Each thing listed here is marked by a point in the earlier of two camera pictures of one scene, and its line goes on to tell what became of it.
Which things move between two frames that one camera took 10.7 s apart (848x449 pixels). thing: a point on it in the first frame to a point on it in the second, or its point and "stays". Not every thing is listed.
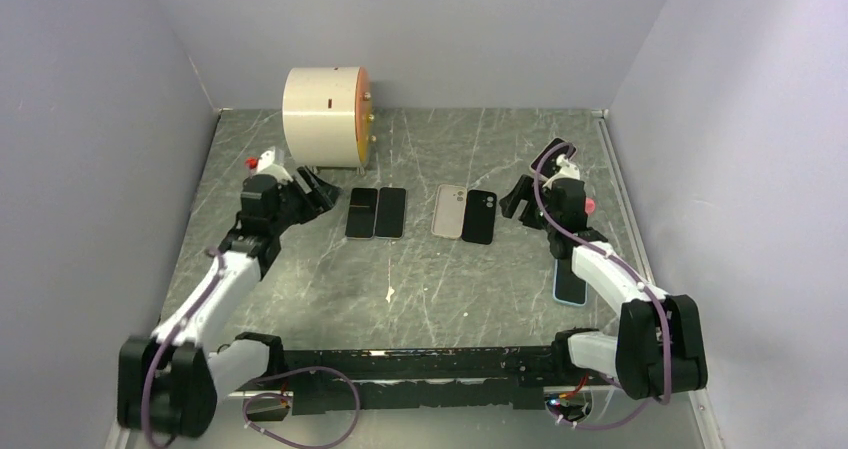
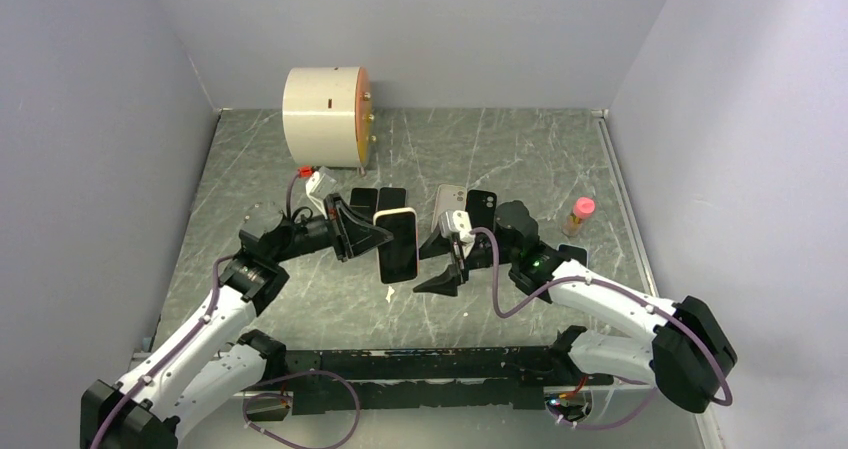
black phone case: [480, 213] stays
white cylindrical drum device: [328, 115] stays
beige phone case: [449, 211] stays
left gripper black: [312, 207] to [360, 236]
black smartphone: [391, 212] stays
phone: [550, 165] to [399, 259]
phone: [361, 215] stays
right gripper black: [523, 190] to [445, 283]
